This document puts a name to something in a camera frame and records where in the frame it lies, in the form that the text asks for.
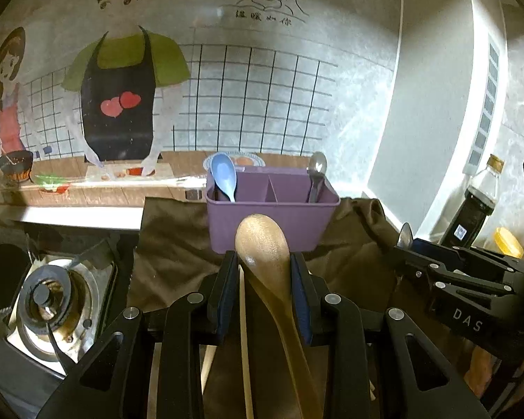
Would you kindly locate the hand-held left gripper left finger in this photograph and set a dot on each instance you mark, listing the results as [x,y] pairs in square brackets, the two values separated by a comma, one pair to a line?
[227,297]

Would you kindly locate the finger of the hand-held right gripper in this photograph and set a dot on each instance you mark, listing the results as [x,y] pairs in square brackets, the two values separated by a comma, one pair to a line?
[432,268]
[463,257]

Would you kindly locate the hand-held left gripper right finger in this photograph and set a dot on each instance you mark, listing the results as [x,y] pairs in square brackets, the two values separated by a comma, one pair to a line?
[301,297]

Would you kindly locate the metal spoon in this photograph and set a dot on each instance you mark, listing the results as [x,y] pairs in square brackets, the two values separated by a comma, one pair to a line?
[318,166]
[405,235]

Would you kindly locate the wooden spoon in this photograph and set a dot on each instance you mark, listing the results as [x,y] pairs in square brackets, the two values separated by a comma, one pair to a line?
[262,244]

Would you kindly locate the purple utensil holder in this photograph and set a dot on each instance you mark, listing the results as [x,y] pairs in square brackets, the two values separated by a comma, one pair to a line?
[270,222]

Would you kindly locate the dark sauce bottle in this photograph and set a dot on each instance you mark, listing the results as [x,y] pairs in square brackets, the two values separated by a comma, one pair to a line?
[471,214]

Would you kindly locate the yellow lid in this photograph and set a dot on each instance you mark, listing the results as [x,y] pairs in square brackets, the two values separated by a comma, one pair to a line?
[506,242]

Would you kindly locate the brown cloth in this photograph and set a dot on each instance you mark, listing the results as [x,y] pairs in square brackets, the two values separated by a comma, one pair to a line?
[174,244]

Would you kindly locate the blue plastic spoon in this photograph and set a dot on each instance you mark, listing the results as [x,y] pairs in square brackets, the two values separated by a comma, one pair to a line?
[223,172]

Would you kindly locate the white vent grille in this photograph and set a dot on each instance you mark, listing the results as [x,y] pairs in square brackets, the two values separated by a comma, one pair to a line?
[484,109]

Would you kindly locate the black gas stove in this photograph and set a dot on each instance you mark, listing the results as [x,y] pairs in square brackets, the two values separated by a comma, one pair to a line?
[48,297]

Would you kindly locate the cartoon wall poster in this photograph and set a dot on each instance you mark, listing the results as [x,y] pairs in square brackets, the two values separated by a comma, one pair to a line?
[244,96]

